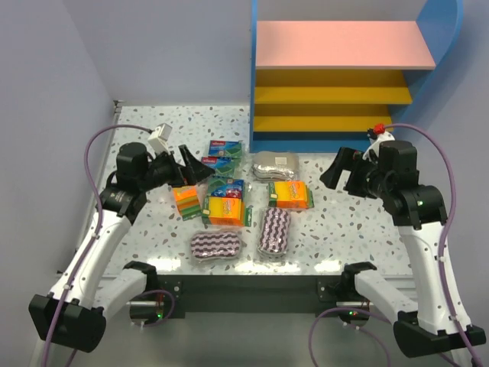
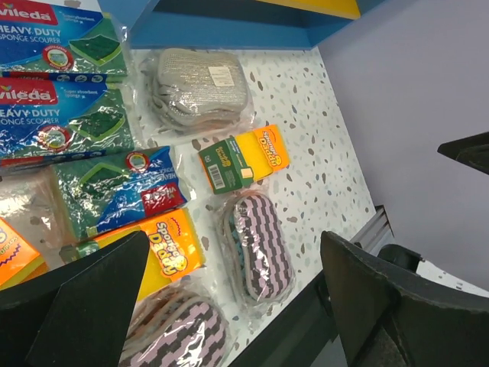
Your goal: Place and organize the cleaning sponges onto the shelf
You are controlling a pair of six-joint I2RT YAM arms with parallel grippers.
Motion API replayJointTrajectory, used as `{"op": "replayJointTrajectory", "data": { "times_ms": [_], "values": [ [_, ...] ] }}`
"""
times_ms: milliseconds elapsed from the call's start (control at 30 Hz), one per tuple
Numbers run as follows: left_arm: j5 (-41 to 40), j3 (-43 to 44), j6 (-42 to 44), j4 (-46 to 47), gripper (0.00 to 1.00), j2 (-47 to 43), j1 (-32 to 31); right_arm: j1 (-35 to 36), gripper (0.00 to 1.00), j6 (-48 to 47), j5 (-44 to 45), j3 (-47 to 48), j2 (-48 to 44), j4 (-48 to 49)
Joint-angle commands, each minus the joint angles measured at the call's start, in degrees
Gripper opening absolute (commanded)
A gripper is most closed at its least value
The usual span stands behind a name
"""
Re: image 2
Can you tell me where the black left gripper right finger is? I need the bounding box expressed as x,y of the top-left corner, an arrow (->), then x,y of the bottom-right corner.
320,231 -> 488,366

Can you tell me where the pink striped sponge pack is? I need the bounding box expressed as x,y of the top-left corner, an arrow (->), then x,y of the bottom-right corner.
118,287 -> 231,367
219,190 -> 295,306

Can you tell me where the grey mesh sponge pack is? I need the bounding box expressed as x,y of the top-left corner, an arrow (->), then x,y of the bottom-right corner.
141,47 -> 254,135

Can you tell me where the Scrub Daddy sponge small pack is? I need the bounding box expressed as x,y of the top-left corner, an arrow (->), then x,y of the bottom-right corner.
199,125 -> 290,195

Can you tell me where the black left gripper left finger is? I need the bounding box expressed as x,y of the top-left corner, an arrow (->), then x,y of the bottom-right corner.
1,231 -> 149,366

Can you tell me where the Vileda sponge pack middle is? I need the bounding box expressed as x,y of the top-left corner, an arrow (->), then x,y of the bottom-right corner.
1,78 -> 136,166

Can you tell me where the aluminium rail frame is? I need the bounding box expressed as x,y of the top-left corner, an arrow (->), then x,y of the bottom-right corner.
351,206 -> 395,255

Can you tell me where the Vileda sponge pack near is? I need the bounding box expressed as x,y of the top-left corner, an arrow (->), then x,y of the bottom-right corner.
47,146 -> 196,244

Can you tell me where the Vileda sponge pack far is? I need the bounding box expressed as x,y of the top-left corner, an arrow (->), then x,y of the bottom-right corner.
1,1 -> 128,83

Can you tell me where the blue shelf unit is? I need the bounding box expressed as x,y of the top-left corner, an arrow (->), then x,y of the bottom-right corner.
99,1 -> 380,50

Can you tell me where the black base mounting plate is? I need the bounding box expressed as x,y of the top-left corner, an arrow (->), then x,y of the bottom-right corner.
231,273 -> 338,367

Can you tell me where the vileda sponge pack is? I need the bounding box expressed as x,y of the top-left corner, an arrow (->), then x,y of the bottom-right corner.
47,146 -> 196,244
1,1 -> 128,83
1,78 -> 136,166

